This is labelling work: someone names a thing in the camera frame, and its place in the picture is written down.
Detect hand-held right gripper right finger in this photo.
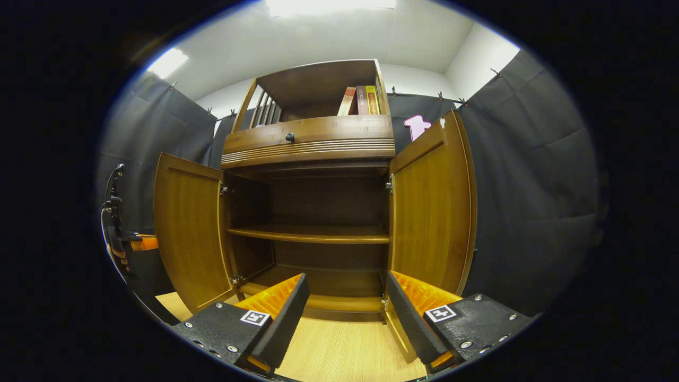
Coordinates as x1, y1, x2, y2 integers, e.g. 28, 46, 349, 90
385, 271, 536, 374

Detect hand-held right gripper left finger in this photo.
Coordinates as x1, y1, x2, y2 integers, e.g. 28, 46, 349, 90
171, 273, 310, 378

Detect wooden cabinet door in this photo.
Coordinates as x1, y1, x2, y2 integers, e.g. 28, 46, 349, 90
153, 153, 238, 315
383, 110, 478, 364

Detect wooden inner cabinet shelf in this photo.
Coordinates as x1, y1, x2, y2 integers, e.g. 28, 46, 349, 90
227, 225, 390, 245

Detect wooden drawer with black knob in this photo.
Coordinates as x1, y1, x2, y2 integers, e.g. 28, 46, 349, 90
222, 115, 396, 165

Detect beige book with red spine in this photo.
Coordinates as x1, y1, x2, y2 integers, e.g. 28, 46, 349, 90
337, 86, 357, 117

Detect large ceiling light panel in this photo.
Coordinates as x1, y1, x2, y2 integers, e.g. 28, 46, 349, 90
265, 0, 397, 18

